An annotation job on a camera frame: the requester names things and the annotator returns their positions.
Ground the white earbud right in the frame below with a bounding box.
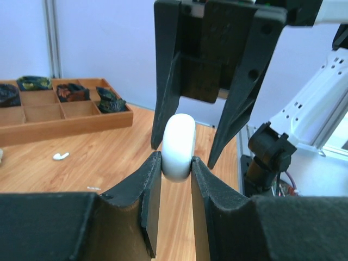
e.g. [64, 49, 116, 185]
[52, 152, 70, 161]

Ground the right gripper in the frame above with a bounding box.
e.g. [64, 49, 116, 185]
[151, 1, 287, 169]

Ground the dark rolled sock top-left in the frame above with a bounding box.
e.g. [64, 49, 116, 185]
[0, 83, 21, 108]

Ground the dark rolled sock bottom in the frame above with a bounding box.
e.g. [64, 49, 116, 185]
[96, 86, 127, 114]

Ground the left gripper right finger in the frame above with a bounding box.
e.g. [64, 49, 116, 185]
[191, 157, 347, 260]

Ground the dark rolled sock middle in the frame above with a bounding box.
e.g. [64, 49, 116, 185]
[56, 83, 90, 103]

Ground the wooden compartment tray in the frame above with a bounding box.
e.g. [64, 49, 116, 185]
[1, 78, 133, 147]

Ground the beige folded cloth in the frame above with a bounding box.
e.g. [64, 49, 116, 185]
[0, 148, 4, 164]

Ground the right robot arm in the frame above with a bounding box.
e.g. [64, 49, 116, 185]
[151, 1, 347, 196]

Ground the dark rolled sock top-right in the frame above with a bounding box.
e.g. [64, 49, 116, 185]
[16, 76, 53, 91]

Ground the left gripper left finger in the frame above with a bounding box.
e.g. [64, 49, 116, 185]
[1, 152, 161, 260]

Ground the white earbud charging case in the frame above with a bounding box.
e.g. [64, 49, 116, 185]
[161, 113, 196, 182]

